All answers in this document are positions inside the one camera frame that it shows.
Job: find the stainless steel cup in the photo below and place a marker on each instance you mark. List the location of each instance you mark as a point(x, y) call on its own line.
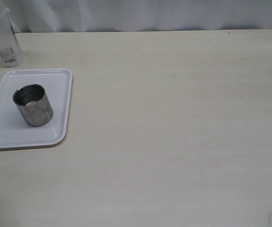
point(33, 104)

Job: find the clear plastic bottle with label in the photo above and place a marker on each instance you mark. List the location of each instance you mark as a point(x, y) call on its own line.
point(10, 51)

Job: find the white plastic tray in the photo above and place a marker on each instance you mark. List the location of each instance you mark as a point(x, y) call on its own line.
point(14, 132)

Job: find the white backdrop curtain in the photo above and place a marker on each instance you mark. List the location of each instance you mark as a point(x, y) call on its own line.
point(137, 15)

